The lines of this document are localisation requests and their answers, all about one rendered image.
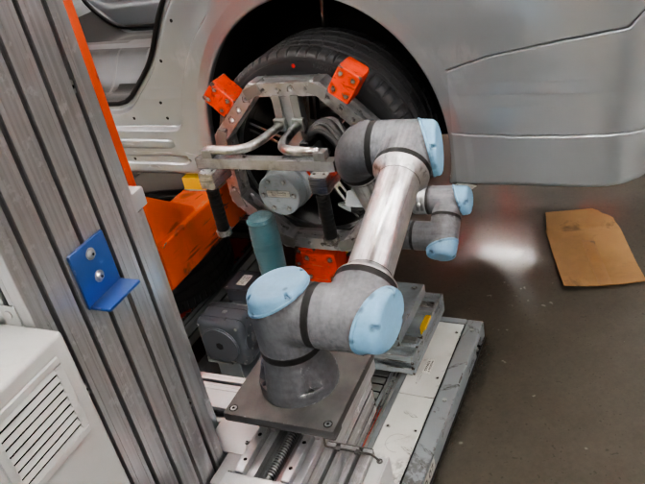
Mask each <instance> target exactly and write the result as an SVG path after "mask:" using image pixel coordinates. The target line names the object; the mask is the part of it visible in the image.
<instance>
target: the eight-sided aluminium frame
mask: <svg viewBox="0 0 645 484"><path fill-rule="evenodd" d="M331 80H332V78H331V77H330V76H329V75H328V74H320V73H318V74H309V75H281V76H266V75H265V76H257V77H255V78H254V79H253V80H251V81H250V82H249V83H247V84H246V86H245V88H244V89H243V90H242V92H241V94H240V96H239V97H238V99H237V100H236V102H235V103H234V105H233V107H232V108H231V110H230V111H229V113H228V114H227V117H226V118H225V120H224V121H223V123H222V124H221V126H220V128H218V129H217V132H216V133H215V134H214V136H215V140H216V145H225V146H228V145H238V144H239V141H238V137H237V134H236V132H237V131H238V129H239V128H240V126H241V125H242V123H243V122H244V120H245V119H246V117H247V116H248V114H249V113H250V111H251V109H252V108H253V106H254V105H255V103H256V102H257V100H258V99H259V97H271V96H272V95H279V97H280V96H290V95H298V96H317V97H318V98H319V99H321V100H322V101H323V102H324V103H325V104H326V105H327V106H329V107H330V108H331V109H332V110H333V111H335V112H336V113H337V114H338V115H339V116H340V117H342V118H343V119H344V120H345V121H346V122H347V123H348V124H349V125H350V126H352V125H354V124H355V123H358V122H360V121H364V120H380V119H379V118H378V117H377V116H376V115H374V114H373V113H372V112H371V111H370V110H369V109H367V108H366V107H365V106H364V105H363V104H362V103H360V102H359V101H358V100H357V99H356V98H354V99H353V100H352V101H351V102H350V103H349V104H348V105H347V104H345V103H344V102H342V101H341V100H339V99H338V98H336V97H335V96H333V95H332V94H330V93H329V92H327V88H328V86H329V84H330V82H331ZM328 96H329V97H330V98H329V97H328ZM341 107H342V108H341ZM359 111H360V112H361V113H360V112H359ZM353 117H354V118H355V119H354V118H353ZM230 170H231V174H232V175H231V176H230V177H229V178H228V179H227V185H228V189H229V195H230V196H231V200H232V201H233V202H234V203H236V204H237V206H238V207H241V208H242V209H243V210H244V211H245V212H247V213H248V214H249V215H251V214H253V213H255V212H256V211H260V210H269V211H271V210H270V209H269V208H267V207H266V206H265V204H264V203H263V202H262V200H261V198H260V196H259V195H258V194H257V193H256V192H255V191H253V190H252V189H251V187H250V183H249V179H248V175H247V171H246V170H245V169H230ZM272 212H273V211H272ZM274 214H275V219H276V223H277V226H278V230H279V233H280V237H281V241H282V244H284V245H285V246H286V247H292V248H295V246H298V247H302V248H308V249H320V250H331V251H341V252H351V251H352V248H353V245H354V242H355V239H356V236H357V233H358V231H359V229H360V226H361V223H362V220H363V218H362V219H361V220H360V221H359V223H358V224H357V225H356V226H355V227H354V228H353V229H352V230H337V233H338V234H339V236H340V243H339V244H338V245H336V246H332V247H328V246H325V245H324V243H323V237H324V235H323V229H318V228H304V227H297V226H295V225H294V224H292V223H291V222H290V221H289V220H288V219H287V218H285V217H284V216H283V215H282V214H278V213H275V212H274Z"/></svg>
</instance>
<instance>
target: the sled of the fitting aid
mask: <svg viewBox="0 0 645 484"><path fill-rule="evenodd" d="M443 312H444V303H443V294H441V293H431V292H425V296H424V298H423V300H422V302H421V304H420V306H419V308H418V311H417V313H416V315H415V317H414V319H413V321H412V323H411V324H410V326H409V328H408V330H407V332H406V334H405V336H404V338H403V340H402V342H401V344H400V346H399V347H398V346H392V347H391V348H390V349H389V350H388V351H386V352H383V353H382V354H375V355H374V358H373V359H374V364H375V369H377V370H383V371H390V372H396V373H403V374H408V375H415V374H416V372H417V370H418V367H419V365H420V362H421V360H422V358H423V356H424V355H425V352H426V350H427V348H428V346H429V344H430V341H431V339H432V337H433V335H434V333H435V330H436V328H437V326H438V324H439V322H440V319H441V317H442V314H443Z"/></svg>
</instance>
